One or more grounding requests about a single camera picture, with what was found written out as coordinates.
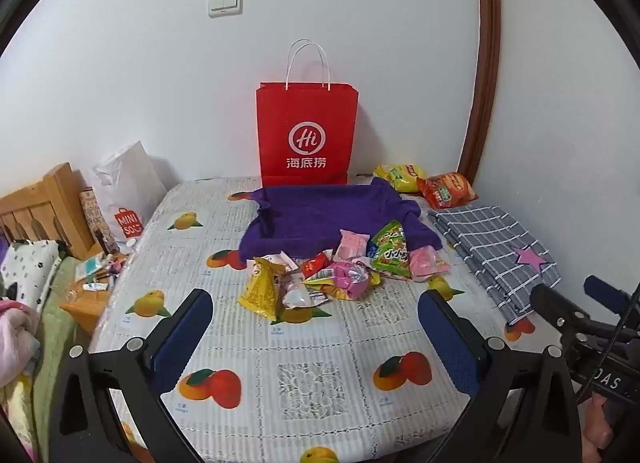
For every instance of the orange chips bag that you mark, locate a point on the orange chips bag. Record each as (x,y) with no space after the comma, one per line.
(447,190)

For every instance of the wooden nightstand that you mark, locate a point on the wooden nightstand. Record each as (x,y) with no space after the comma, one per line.
(87,308)

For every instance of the green snack packet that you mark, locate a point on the green snack packet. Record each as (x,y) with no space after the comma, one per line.
(392,248)

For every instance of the white tube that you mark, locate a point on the white tube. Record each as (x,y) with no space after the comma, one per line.
(97,286)

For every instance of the yellow snack packet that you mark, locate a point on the yellow snack packet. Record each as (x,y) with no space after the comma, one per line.
(260,288)

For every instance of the pink silver foil snack packet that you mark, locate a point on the pink silver foil snack packet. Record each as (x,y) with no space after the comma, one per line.
(350,283)

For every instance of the brown wooden door frame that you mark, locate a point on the brown wooden door frame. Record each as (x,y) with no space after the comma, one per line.
(482,58)

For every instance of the red snack packet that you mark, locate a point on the red snack packet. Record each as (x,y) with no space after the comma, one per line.
(316,265)

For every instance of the green blanket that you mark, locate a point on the green blanket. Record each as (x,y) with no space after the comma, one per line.
(55,338)

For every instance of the white dotted pillow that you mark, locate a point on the white dotted pillow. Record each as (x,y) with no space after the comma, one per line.
(27,265)

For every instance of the white plastic shopping bag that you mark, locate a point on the white plastic shopping bag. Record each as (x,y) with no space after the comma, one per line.
(125,188)

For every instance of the person's right hand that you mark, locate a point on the person's right hand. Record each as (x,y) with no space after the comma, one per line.
(597,425)

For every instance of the purple towel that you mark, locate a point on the purple towel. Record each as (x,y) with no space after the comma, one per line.
(325,215)

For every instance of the teal small box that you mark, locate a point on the teal small box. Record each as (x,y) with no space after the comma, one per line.
(90,265)

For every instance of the fruit print table cover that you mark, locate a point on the fruit print table cover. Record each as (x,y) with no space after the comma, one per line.
(300,338)

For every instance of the clear glass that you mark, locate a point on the clear glass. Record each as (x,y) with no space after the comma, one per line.
(70,291)

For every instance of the yellow chips bag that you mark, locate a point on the yellow chips bag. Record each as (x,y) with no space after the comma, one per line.
(400,175)

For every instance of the red paper bag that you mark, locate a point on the red paper bag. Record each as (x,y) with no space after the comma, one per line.
(305,138)

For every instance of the blue snack packet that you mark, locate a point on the blue snack packet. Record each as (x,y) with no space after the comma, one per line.
(373,246)

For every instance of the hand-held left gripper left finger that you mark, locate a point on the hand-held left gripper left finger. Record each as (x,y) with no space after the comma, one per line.
(182,333)

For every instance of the patterned paper bag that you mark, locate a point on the patterned paper bag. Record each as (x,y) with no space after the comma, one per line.
(92,213)

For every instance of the wooden headboard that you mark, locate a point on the wooden headboard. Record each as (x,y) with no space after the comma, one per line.
(40,208)

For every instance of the grey plaid cloth pink star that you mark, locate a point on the grey plaid cloth pink star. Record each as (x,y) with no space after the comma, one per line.
(480,243)

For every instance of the white light switch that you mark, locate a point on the white light switch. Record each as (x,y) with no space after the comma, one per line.
(225,2)

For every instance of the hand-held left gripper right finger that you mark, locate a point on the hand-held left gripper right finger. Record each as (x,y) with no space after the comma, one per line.
(450,338)

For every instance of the long white pink snack packet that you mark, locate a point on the long white pink snack packet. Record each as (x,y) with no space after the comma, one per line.
(280,261)

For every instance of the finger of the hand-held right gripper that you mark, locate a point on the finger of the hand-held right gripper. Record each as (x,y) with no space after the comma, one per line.
(557,308)
(600,289)

